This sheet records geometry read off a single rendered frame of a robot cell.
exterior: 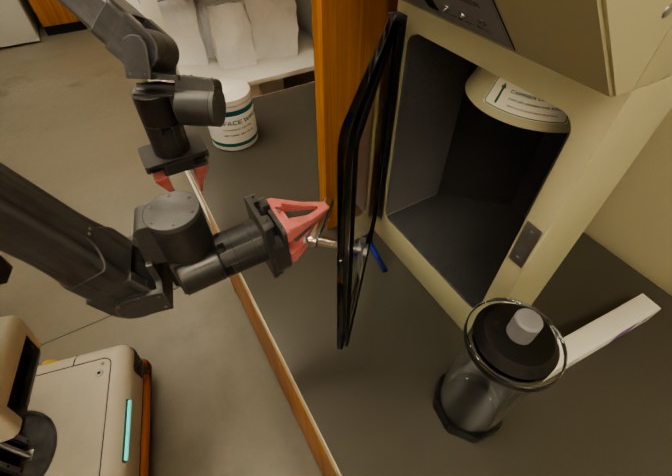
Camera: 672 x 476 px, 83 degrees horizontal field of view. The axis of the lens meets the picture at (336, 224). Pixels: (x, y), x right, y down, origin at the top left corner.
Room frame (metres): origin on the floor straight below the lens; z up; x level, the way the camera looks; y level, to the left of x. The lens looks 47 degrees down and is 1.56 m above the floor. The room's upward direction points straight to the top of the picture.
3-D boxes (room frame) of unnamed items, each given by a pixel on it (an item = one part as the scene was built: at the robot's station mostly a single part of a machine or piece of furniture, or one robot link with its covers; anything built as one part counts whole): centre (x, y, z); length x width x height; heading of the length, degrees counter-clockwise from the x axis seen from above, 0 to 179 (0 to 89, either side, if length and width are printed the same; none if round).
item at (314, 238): (0.34, 0.01, 1.20); 0.10 x 0.05 x 0.03; 166
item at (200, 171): (0.53, 0.26, 1.14); 0.07 x 0.07 x 0.09; 30
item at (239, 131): (0.92, 0.29, 1.02); 0.13 x 0.13 x 0.15
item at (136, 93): (0.52, 0.27, 1.27); 0.07 x 0.06 x 0.07; 86
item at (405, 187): (0.49, -0.27, 1.19); 0.26 x 0.24 x 0.35; 30
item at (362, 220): (0.41, -0.04, 1.19); 0.30 x 0.01 x 0.40; 166
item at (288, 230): (0.35, 0.05, 1.19); 0.09 x 0.07 x 0.07; 120
